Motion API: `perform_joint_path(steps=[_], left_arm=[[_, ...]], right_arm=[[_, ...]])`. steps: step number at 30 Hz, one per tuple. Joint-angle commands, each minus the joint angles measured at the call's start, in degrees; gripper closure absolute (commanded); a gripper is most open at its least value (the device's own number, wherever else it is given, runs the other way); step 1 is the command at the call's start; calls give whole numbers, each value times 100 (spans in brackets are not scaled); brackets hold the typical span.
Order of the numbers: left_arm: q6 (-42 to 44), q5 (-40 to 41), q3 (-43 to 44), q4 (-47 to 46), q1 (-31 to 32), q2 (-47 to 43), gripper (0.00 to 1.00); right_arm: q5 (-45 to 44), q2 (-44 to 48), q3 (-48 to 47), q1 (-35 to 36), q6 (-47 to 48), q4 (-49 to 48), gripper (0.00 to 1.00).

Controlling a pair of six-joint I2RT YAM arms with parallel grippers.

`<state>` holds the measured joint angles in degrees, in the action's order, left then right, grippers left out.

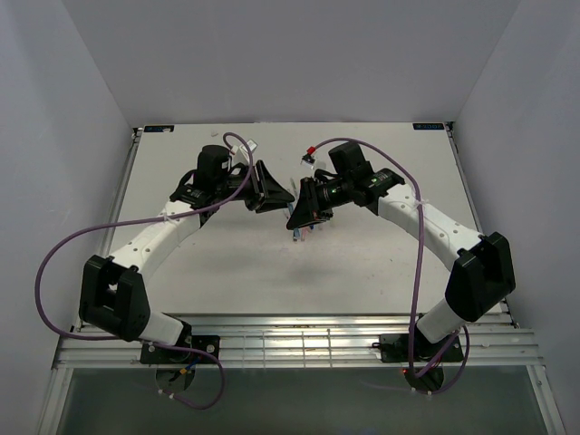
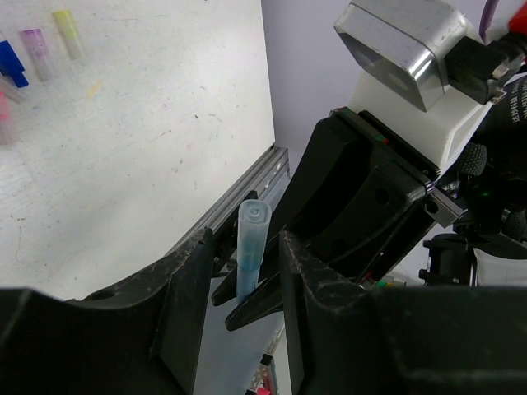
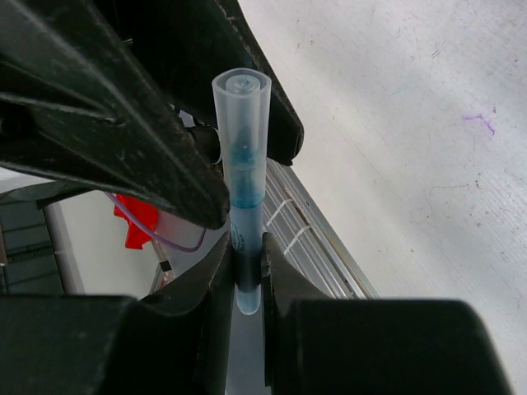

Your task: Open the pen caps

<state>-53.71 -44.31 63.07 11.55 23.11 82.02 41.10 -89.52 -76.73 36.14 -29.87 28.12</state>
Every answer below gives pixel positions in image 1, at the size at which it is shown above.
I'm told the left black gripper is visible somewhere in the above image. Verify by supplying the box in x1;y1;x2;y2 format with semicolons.
217;159;295;214

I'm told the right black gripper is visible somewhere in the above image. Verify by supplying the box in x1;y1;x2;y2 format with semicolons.
286;176;353;230

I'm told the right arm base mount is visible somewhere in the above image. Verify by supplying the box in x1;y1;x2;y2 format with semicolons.
371;330;464;363

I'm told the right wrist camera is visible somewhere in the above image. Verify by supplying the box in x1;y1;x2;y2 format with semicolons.
301;147;326;171

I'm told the aluminium rail frame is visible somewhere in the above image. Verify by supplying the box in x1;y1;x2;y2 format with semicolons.
50;314;545;375

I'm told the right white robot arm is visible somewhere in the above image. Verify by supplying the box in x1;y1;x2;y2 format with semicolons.
286;138;516;360

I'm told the right blue corner label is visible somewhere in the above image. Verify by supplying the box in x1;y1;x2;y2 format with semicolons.
412;122;445;131

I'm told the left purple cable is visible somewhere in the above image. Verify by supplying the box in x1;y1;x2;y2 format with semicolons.
34;131;255;341

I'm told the left blue corner label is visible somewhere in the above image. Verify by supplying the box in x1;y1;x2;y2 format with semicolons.
143;125;175;133

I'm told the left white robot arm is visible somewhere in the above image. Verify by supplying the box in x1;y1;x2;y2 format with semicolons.
79;145;295;363

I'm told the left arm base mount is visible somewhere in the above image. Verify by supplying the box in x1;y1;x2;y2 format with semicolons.
140;321;222;366

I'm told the blue corner label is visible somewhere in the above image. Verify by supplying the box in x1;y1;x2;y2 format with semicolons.
143;125;175;133
412;122;445;131

